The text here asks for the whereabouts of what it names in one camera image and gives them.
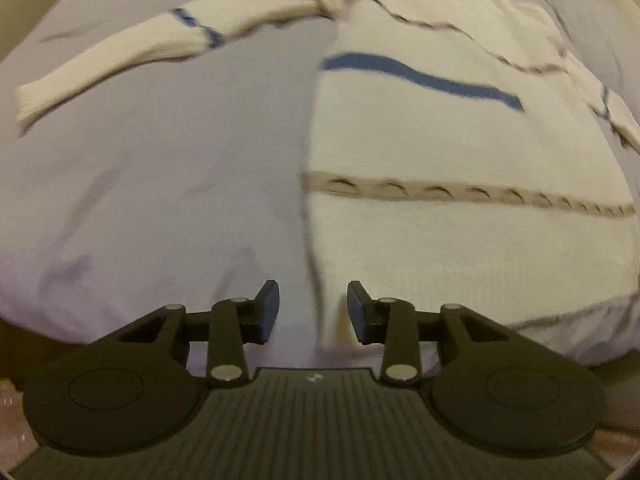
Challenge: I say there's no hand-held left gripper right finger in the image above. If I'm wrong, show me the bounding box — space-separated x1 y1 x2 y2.
347 280 512 389

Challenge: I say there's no bed with lavender duvet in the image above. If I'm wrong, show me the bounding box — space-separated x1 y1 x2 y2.
0 0 640 376

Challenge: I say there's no cream striped knit sweater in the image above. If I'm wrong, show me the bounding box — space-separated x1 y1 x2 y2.
14 0 640 366

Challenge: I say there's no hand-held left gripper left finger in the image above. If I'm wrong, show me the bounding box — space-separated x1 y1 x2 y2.
117 280 281 387

